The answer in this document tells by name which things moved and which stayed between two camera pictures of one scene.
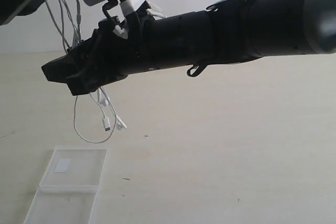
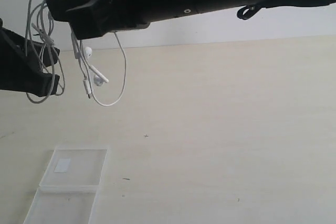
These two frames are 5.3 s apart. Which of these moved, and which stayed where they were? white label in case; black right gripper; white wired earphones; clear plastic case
Moved: black right gripper; white wired earphones
Stayed: white label in case; clear plastic case
